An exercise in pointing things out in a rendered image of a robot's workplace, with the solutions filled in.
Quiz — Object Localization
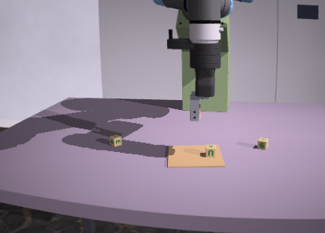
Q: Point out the peach flat mat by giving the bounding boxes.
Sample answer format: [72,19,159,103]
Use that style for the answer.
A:
[168,145,225,168]

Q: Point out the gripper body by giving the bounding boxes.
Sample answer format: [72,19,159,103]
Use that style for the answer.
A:
[167,24,224,97]

